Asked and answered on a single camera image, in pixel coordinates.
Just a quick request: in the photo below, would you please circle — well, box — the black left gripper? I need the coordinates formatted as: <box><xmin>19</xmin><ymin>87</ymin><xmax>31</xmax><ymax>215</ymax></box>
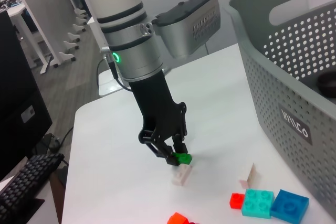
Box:
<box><xmin>129</xmin><ymin>71</ymin><xmax>188</xmax><ymax>167</ymax></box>

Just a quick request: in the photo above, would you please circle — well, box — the long green toy brick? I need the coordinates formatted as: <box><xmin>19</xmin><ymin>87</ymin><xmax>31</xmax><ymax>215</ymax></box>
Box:
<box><xmin>173</xmin><ymin>152</ymin><xmax>193</xmax><ymax>165</ymax></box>

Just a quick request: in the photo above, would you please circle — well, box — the bright red toy brick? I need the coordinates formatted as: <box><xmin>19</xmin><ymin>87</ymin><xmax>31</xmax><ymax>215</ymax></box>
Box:
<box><xmin>167</xmin><ymin>212</ymin><xmax>190</xmax><ymax>224</ymax></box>

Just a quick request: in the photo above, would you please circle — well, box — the translucent white toy brick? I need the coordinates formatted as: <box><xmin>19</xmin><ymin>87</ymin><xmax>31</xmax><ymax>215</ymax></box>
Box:
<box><xmin>238</xmin><ymin>163</ymin><xmax>259</xmax><ymax>189</ymax></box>

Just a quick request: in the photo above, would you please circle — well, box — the white robot base green light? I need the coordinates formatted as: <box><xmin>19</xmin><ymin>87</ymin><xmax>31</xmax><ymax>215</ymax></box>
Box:
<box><xmin>98</xmin><ymin>70</ymin><xmax>123</xmax><ymax>98</ymax></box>

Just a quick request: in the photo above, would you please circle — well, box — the grey perforated storage basket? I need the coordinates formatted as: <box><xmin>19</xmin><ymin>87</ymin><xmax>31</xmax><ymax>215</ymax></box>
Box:
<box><xmin>228</xmin><ymin>0</ymin><xmax>336</xmax><ymax>210</ymax></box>

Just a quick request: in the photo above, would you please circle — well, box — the small red toy brick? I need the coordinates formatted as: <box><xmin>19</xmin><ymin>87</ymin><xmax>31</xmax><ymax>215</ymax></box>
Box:
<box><xmin>228</xmin><ymin>193</ymin><xmax>246</xmax><ymax>210</ymax></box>

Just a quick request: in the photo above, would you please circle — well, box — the teal toy brick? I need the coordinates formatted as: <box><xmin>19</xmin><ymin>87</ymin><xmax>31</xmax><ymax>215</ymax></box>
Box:
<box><xmin>241</xmin><ymin>188</ymin><xmax>276</xmax><ymax>219</ymax></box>

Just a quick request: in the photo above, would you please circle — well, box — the blue toy brick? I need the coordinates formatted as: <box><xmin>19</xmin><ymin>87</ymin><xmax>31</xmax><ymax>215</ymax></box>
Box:
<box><xmin>269</xmin><ymin>189</ymin><xmax>310</xmax><ymax>222</ymax></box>

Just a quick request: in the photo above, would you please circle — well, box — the black keyboard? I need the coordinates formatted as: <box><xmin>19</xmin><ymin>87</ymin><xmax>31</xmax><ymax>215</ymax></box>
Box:
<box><xmin>0</xmin><ymin>153</ymin><xmax>66</xmax><ymax>224</ymax></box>

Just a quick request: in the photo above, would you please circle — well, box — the black computer monitor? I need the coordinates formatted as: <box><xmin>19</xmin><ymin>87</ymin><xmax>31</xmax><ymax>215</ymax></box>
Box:
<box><xmin>0</xmin><ymin>11</ymin><xmax>53</xmax><ymax>180</ymax></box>

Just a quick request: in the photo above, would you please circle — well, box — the small black cup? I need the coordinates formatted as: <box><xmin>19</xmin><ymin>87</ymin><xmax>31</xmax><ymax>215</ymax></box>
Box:
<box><xmin>317</xmin><ymin>73</ymin><xmax>336</xmax><ymax>95</ymax></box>

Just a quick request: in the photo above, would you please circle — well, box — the white office desk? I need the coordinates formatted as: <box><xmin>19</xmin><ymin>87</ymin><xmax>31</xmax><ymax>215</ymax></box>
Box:
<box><xmin>7</xmin><ymin>0</ymin><xmax>62</xmax><ymax>74</ymax></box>

